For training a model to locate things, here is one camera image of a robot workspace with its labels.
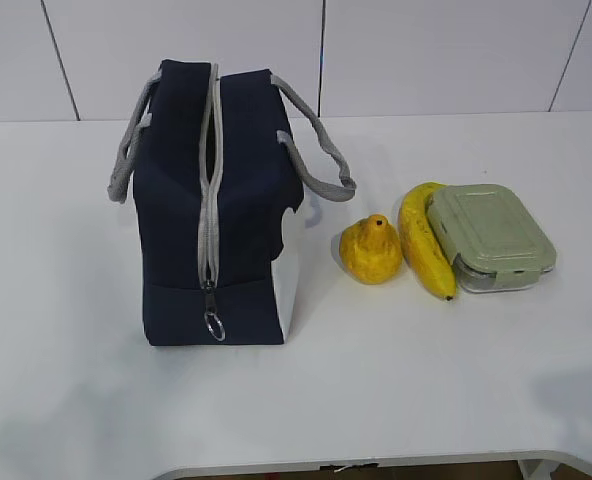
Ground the yellow pear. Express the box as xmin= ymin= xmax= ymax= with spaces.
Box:
xmin=339 ymin=214 xmax=403 ymax=285

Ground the navy blue lunch bag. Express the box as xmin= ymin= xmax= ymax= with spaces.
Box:
xmin=107 ymin=60 xmax=356 ymax=347

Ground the yellow banana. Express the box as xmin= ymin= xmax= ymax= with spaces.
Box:
xmin=398 ymin=182 xmax=457 ymax=301

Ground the green lid glass container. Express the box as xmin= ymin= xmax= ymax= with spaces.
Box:
xmin=427 ymin=184 xmax=557 ymax=293

